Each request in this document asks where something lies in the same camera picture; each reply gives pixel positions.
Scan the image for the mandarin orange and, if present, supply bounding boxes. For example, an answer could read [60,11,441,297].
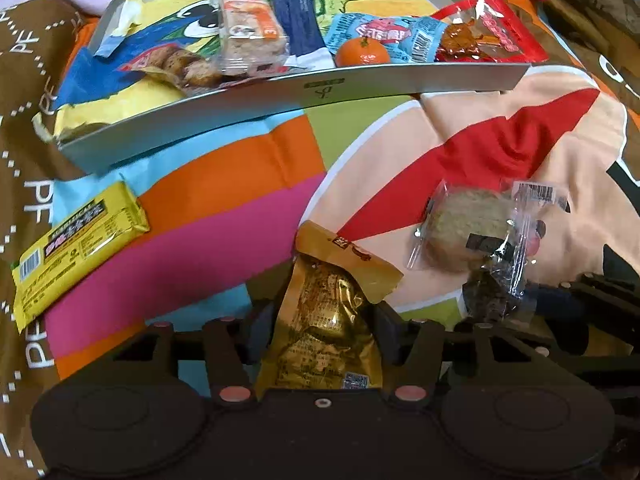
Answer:
[334,35,391,67]

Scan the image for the colourful cartoon blanket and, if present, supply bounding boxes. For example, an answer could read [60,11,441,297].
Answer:
[10,0,640,480]

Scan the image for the clear cookie packet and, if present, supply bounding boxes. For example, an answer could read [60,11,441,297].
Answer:
[117,45,226,96]

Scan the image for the cartoon printed tray liner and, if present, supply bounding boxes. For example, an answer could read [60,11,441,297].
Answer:
[52,0,451,141]

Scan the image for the grey shallow tray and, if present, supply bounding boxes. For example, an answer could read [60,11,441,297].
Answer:
[32,0,531,173]

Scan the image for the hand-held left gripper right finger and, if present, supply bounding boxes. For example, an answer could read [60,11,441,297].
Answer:
[372,305,546,407]

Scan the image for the orange white cake packet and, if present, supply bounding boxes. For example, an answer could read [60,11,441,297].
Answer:
[217,0,292,77]

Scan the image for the dark blue white packet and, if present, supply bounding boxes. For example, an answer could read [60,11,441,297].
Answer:
[270,0,336,68]

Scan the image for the yellow snack bar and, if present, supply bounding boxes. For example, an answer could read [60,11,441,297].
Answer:
[12,180,151,333]

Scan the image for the gold foil snack packet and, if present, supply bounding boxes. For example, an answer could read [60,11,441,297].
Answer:
[255,220,405,391]

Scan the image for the red snack packet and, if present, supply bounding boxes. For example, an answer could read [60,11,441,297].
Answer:
[430,0,551,64]

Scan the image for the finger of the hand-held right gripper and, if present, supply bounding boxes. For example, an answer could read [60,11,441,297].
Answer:
[545,321,640,396]
[522,271,640,321]

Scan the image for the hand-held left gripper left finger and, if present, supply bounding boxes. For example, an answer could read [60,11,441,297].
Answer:
[112,300,276,408]

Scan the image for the light blue pink packet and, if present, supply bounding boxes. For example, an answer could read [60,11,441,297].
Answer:
[325,11,448,63]

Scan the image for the brown patterned blanket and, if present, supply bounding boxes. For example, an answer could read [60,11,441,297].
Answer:
[0,0,121,480]

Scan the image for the clear packet with dark snack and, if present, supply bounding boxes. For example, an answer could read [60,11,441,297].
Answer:
[460,182,571,326]

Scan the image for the clear round cake packet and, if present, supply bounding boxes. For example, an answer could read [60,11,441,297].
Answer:
[406,180,523,273]

